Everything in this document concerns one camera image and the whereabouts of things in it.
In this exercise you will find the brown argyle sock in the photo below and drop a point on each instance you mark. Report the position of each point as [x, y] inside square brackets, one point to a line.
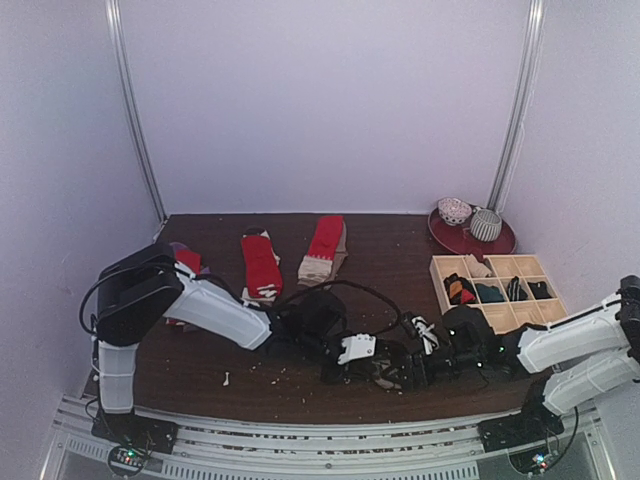
[385, 375]

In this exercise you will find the rolled colourful socks in box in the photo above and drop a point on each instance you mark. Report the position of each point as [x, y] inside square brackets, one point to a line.
[459, 290]

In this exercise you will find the beige sock in box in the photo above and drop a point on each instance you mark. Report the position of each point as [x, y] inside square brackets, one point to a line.
[476, 268]

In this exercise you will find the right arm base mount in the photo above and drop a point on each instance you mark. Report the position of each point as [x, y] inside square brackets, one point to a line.
[533, 423]

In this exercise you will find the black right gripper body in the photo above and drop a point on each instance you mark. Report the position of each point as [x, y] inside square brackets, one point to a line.
[421, 370]

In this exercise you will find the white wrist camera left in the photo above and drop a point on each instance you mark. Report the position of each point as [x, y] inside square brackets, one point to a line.
[356, 347]

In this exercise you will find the aluminium frame post left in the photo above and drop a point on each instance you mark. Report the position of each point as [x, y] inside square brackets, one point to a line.
[132, 115]

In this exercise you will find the purple striped sock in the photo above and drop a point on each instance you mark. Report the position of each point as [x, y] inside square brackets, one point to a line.
[205, 270]

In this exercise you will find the aluminium frame post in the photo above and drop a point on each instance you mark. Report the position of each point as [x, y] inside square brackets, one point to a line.
[132, 115]
[523, 95]

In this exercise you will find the red white sock right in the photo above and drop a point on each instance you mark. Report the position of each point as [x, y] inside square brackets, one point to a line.
[322, 247]

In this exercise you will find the aluminium frame post right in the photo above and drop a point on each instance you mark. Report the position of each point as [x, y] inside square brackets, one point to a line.
[523, 95]

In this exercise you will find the red sock far left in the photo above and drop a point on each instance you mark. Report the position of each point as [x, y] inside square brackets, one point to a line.
[190, 259]

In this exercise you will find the white patterned bowl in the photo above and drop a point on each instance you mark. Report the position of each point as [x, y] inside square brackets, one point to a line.
[454, 211]

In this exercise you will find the black striped sock in box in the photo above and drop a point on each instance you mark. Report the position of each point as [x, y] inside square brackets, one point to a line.
[515, 291]

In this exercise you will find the wooden divided organizer box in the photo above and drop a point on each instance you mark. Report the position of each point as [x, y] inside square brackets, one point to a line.
[507, 316]

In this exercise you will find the grey striped cup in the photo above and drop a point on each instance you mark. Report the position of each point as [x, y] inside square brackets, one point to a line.
[485, 225]

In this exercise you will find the red round tray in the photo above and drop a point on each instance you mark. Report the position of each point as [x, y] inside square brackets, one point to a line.
[459, 240]

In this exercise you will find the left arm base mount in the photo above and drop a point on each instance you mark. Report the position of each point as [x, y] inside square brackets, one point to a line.
[132, 430]

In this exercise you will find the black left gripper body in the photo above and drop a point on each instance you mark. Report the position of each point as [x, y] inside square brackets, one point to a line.
[313, 345]

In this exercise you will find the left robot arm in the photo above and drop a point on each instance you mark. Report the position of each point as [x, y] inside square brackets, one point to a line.
[133, 294]

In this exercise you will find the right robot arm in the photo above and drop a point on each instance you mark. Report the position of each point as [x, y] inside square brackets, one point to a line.
[601, 341]

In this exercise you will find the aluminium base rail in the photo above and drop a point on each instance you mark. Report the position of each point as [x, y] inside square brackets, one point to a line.
[210, 448]

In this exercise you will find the red sock middle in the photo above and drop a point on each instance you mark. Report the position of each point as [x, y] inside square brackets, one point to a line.
[260, 267]

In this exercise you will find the teal rolled sock in box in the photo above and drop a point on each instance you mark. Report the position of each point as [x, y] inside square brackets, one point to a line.
[489, 293]

